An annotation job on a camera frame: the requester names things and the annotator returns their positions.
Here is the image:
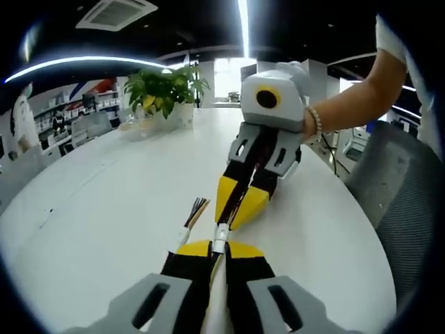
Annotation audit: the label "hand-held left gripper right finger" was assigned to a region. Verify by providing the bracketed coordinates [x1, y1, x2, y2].
[225, 242, 353, 334]

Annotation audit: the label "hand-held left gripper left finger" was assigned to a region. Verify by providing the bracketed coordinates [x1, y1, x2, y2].
[63, 239, 213, 334]

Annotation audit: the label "multicoloured JST connector cable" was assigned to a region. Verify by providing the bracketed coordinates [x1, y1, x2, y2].
[216, 129, 270, 241]
[175, 197, 211, 250]

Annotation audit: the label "white multi-wire cable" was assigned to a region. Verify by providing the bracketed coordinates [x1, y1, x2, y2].
[201, 237, 230, 334]

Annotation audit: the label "white plant pot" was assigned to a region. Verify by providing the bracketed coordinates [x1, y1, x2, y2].
[169, 103, 195, 130]

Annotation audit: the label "clear box with yellow contents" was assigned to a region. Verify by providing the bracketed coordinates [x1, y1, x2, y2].
[119, 118, 154, 141]

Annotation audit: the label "green leafy potted plant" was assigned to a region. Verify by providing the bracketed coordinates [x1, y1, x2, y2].
[123, 65, 211, 121]

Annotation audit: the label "person's white shirt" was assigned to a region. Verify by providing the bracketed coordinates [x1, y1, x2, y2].
[374, 13, 437, 118]

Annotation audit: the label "grey mesh office chair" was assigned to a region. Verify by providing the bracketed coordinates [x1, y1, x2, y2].
[343, 120, 442, 309]

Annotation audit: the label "white mesh office chair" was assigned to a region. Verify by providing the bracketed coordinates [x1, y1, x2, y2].
[70, 111, 113, 147]

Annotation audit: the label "white storage shelves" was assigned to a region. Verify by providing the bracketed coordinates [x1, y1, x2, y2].
[33, 88, 122, 141]

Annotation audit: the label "curved white ceiling light strip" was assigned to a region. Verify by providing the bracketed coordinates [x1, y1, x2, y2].
[4, 56, 168, 84]

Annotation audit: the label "white ceiling air vent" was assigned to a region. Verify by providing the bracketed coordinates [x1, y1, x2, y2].
[75, 0, 158, 31]

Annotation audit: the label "beaded bracelet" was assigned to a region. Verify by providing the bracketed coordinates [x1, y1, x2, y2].
[305, 106, 323, 136]

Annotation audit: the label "black floor cable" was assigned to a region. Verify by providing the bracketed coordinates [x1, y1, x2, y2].
[320, 133, 353, 175]

